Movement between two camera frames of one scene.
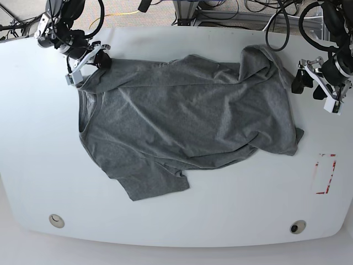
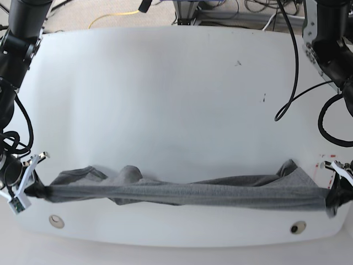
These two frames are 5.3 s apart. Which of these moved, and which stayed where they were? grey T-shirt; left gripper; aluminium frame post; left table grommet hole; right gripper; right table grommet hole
Moved: right gripper; grey T-shirt; left gripper
Stayed: right table grommet hole; aluminium frame post; left table grommet hole
